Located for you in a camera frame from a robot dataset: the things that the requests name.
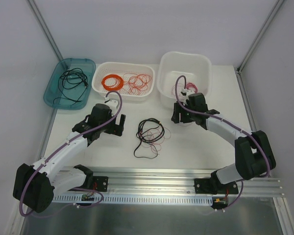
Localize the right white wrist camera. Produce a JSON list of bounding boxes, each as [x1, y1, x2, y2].
[[180, 88, 195, 106]]

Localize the pink wire coil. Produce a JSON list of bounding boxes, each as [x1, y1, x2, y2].
[[185, 82, 198, 94]]

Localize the white slotted cable duct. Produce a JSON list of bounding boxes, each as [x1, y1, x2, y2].
[[53, 193, 213, 206]]

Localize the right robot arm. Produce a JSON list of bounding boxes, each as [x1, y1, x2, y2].
[[171, 89, 276, 195]]

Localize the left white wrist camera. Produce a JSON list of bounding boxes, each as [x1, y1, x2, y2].
[[104, 97, 119, 114]]

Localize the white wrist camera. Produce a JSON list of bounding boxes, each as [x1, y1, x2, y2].
[[104, 97, 119, 114], [180, 88, 195, 106]]

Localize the orange wire coil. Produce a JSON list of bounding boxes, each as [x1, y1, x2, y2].
[[101, 74, 125, 92]]

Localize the aluminium mounting rail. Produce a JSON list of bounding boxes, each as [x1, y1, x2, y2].
[[53, 166, 285, 196]]

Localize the aluminium frame post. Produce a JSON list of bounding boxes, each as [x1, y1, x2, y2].
[[236, 0, 285, 74], [26, 0, 63, 61]]

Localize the teal transparent plastic tray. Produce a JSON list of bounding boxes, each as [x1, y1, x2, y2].
[[43, 58, 96, 110]]

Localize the thin black cable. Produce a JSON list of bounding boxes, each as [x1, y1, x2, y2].
[[53, 83, 87, 106]]

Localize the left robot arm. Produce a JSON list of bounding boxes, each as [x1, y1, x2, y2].
[[13, 100, 125, 217]]

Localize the coiled black cable in tray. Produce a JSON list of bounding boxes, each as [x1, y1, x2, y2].
[[60, 68, 89, 90]]

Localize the left aluminium frame post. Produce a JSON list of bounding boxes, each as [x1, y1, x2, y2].
[[26, 0, 63, 61]]

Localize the white plastic tub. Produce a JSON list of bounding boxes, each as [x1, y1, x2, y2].
[[156, 51, 212, 109]]

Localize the white perforated plastic basket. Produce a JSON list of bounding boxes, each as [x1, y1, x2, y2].
[[92, 62, 155, 102]]

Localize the right aluminium frame post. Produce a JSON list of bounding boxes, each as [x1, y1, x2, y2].
[[236, 0, 285, 74]]

